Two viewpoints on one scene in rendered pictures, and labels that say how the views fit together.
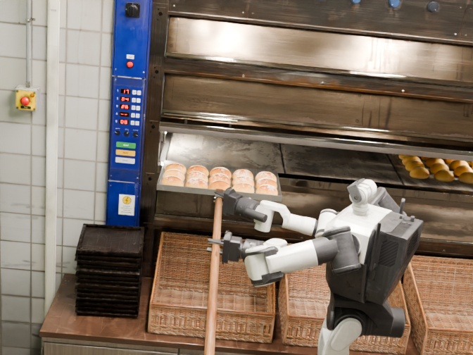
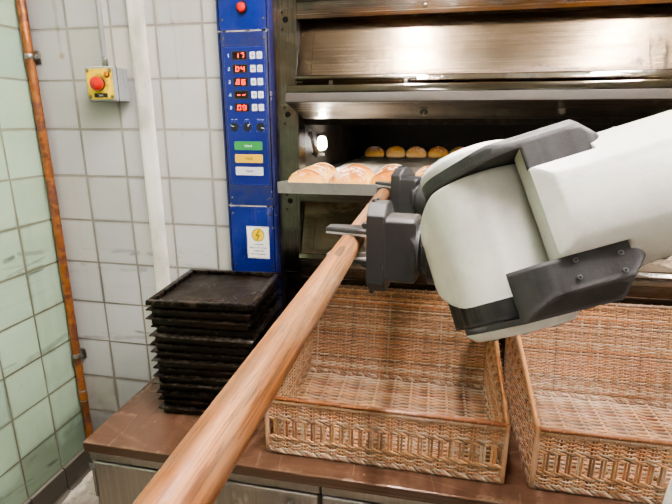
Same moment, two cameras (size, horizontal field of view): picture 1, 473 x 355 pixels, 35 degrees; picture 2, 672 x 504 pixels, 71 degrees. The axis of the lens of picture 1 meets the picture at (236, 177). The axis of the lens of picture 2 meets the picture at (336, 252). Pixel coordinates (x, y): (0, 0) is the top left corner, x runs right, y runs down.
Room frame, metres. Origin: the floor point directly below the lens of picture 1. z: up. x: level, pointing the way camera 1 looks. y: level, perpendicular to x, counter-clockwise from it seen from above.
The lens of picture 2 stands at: (1.93, -0.08, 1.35)
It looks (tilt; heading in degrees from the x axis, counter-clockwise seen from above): 15 degrees down; 14
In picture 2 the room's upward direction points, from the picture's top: straight up
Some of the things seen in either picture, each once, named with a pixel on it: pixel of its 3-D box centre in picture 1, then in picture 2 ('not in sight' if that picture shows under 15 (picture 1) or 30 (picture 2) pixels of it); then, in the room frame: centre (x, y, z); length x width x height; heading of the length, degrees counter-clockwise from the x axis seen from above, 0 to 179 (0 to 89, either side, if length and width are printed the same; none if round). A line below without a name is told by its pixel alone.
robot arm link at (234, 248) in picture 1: (239, 249); (415, 249); (2.53, -0.04, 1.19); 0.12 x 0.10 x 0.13; 85
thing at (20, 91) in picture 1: (27, 98); (107, 84); (3.27, 0.97, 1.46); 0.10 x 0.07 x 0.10; 92
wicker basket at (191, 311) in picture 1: (214, 284); (390, 364); (3.08, 0.05, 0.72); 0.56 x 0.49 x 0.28; 92
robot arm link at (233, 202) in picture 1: (238, 205); (421, 197); (2.94, -0.02, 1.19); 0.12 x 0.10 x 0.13; 57
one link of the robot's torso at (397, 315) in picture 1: (366, 313); not in sight; (2.50, -0.54, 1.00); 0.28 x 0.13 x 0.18; 92
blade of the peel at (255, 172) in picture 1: (219, 177); (393, 180); (3.24, 0.07, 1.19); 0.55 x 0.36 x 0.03; 92
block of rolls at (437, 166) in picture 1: (443, 158); not in sight; (3.84, -1.09, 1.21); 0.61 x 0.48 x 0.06; 2
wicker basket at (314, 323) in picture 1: (341, 296); (634, 387); (3.11, -0.55, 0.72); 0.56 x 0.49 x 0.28; 93
